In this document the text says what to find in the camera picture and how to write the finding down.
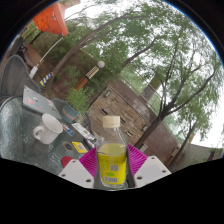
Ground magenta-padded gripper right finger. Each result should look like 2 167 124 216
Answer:
125 144 172 188

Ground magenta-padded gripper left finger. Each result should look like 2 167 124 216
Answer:
58 147 98 189

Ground clear bottle with yellow label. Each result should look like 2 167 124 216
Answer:
95 115 128 190

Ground yellow square card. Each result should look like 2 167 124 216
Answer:
71 141 88 154

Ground small grey round disc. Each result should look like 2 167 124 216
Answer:
62 141 75 152

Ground white printed paper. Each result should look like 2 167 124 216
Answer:
70 122 96 141

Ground white ceramic mug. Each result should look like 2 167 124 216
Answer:
32 113 64 145

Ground potted green plant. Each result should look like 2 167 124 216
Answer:
52 87 94 124

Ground grey laptop with stickers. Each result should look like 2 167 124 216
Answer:
22 85 63 120

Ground blue yellow striped cone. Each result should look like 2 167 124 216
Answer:
39 71 54 87

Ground grey wicker patio chair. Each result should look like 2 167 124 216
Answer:
0 54 42 104

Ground wooden garden bench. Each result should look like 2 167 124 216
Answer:
23 43 44 68

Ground orange canopy tent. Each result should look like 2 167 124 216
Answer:
29 2 70 78

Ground globe-topped lamp post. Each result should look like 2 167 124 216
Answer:
73 60 106 92

